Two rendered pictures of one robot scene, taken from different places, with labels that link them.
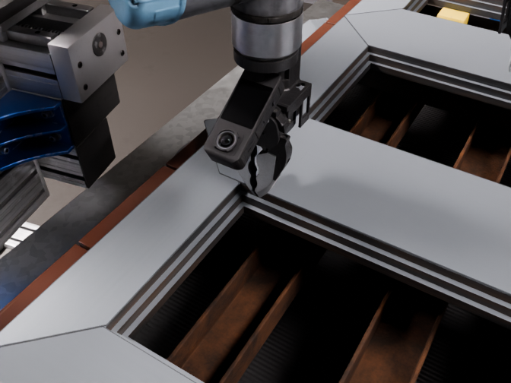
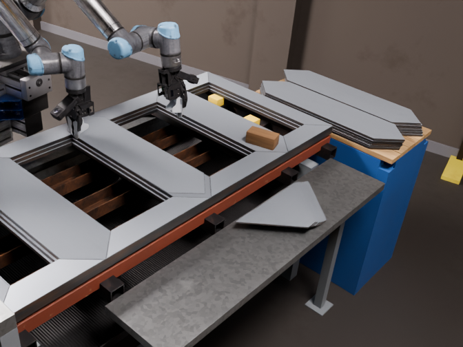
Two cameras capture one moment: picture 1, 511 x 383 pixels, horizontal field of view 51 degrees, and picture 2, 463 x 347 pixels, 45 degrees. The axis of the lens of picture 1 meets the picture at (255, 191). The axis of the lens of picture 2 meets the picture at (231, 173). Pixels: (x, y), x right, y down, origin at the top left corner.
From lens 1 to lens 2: 1.59 m
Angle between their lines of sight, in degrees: 11
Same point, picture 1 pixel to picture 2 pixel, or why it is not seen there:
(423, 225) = (122, 153)
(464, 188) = (146, 147)
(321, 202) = (94, 142)
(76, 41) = (29, 79)
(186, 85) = not seen: hidden behind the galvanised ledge
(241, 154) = (58, 115)
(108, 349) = (8, 162)
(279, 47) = (74, 87)
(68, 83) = (24, 93)
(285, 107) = (79, 106)
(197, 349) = not seen: hidden behind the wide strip
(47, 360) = not seen: outside the picture
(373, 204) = (111, 146)
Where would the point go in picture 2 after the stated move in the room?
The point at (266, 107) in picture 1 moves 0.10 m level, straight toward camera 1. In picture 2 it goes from (70, 104) to (58, 116)
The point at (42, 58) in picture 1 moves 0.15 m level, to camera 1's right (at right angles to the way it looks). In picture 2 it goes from (17, 83) to (53, 89)
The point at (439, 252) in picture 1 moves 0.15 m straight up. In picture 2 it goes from (120, 160) to (120, 123)
